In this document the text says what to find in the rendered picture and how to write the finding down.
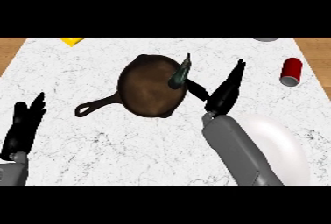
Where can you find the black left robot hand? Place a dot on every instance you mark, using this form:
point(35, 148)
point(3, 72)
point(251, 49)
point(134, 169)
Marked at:
point(22, 128)

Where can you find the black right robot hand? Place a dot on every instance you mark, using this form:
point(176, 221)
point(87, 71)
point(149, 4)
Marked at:
point(223, 93)

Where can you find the dark green eggplant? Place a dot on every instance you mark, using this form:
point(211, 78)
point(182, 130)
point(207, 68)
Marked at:
point(179, 76)

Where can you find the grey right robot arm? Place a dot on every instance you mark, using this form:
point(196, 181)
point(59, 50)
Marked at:
point(236, 148)

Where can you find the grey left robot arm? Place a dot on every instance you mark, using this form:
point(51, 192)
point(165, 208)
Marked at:
point(13, 170)

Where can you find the dark brown cast-iron pan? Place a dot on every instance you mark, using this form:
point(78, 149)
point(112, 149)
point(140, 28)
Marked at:
point(148, 86)

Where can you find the red can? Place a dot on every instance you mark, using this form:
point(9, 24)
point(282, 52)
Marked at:
point(291, 72)

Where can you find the grey round object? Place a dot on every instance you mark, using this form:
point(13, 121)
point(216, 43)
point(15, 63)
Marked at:
point(264, 39)

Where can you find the yellow object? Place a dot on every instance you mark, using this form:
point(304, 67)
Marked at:
point(71, 41)

